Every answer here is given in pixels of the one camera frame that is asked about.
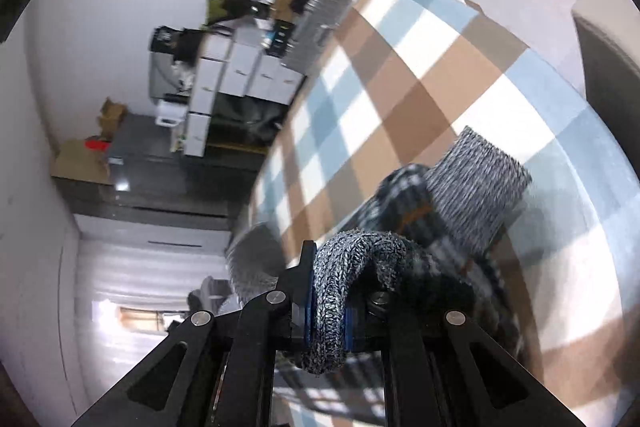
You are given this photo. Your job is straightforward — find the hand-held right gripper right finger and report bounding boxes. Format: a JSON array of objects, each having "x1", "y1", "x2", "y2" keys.
[{"x1": 345, "y1": 289, "x2": 586, "y2": 427}]

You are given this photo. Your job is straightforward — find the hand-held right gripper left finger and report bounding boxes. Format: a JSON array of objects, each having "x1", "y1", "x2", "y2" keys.
[{"x1": 70, "y1": 241, "x2": 321, "y2": 427}]

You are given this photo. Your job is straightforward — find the plaid fleece jacket knit sleeves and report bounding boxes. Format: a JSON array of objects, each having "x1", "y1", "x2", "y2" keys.
[{"x1": 227, "y1": 125, "x2": 533, "y2": 375}]

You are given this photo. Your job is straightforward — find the dark grey cabinet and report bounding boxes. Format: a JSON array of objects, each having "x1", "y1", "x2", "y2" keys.
[{"x1": 50, "y1": 114, "x2": 236, "y2": 218}]

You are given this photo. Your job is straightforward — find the flat cardboard box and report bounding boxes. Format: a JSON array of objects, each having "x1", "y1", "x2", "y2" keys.
[{"x1": 50, "y1": 139, "x2": 111, "y2": 185}]

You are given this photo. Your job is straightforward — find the small cardboard box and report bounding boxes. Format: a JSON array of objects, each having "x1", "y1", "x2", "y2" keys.
[{"x1": 97, "y1": 97, "x2": 126, "y2": 140}]

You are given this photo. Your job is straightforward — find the white drawer cabinet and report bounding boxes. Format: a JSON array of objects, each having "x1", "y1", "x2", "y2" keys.
[{"x1": 182, "y1": 34, "x2": 306, "y2": 158}]

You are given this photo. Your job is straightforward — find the checked brown blue bed sheet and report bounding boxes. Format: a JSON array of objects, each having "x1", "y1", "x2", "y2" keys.
[{"x1": 230, "y1": 0, "x2": 626, "y2": 427}]

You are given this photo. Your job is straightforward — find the silver suitcase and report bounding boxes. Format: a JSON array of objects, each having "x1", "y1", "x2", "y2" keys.
[{"x1": 295, "y1": 0, "x2": 361, "y2": 78}]

